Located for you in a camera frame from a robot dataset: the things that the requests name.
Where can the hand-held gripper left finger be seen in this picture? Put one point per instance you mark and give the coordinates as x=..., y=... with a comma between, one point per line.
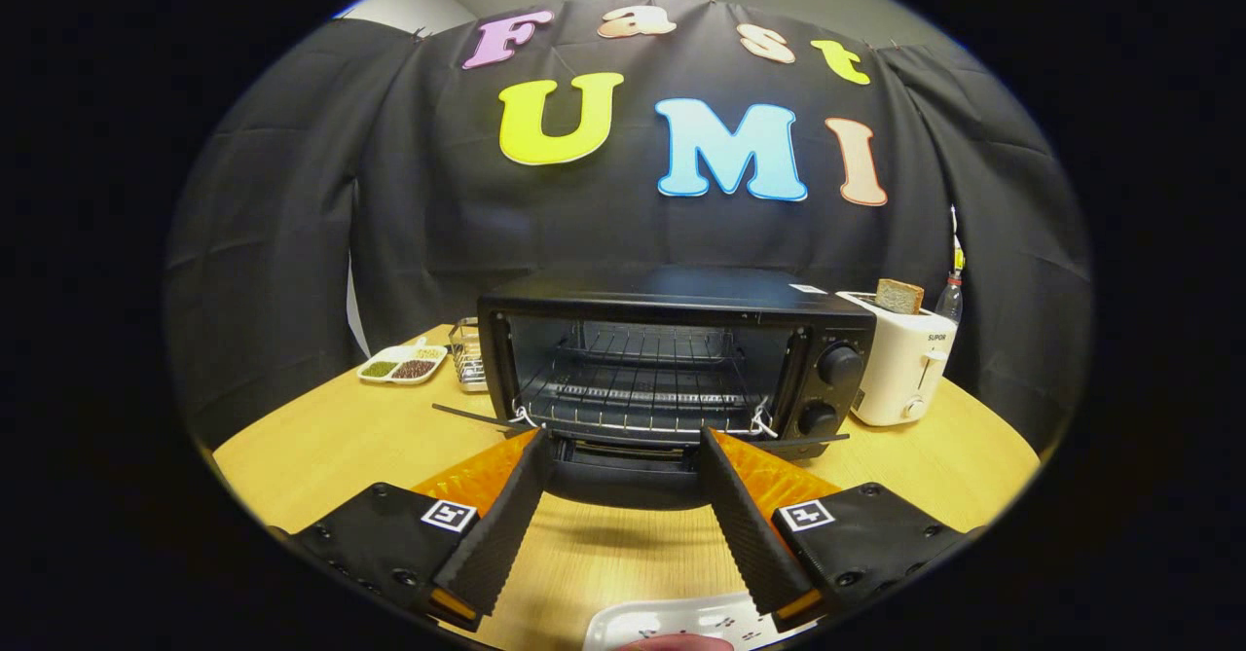
x=501, y=544

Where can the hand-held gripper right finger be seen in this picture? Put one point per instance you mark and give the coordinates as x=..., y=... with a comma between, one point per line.
x=745, y=534

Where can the white rectangular dish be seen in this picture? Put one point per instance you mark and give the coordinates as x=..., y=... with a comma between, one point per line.
x=662, y=617

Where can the pink ham slice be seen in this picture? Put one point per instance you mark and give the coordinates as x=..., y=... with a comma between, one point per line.
x=677, y=644

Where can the black toaster oven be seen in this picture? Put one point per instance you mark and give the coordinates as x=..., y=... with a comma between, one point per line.
x=837, y=398

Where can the white toaster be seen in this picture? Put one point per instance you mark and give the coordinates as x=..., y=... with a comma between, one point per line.
x=900, y=369

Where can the white divided dish with beans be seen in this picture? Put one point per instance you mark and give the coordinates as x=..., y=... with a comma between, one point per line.
x=399, y=369

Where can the brown bread slice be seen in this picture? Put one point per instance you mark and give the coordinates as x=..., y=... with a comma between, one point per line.
x=897, y=298

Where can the clear plastic water bottle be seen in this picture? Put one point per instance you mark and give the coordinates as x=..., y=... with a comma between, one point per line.
x=951, y=299

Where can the black backdrop cloth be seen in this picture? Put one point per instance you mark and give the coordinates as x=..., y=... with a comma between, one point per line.
x=292, y=242

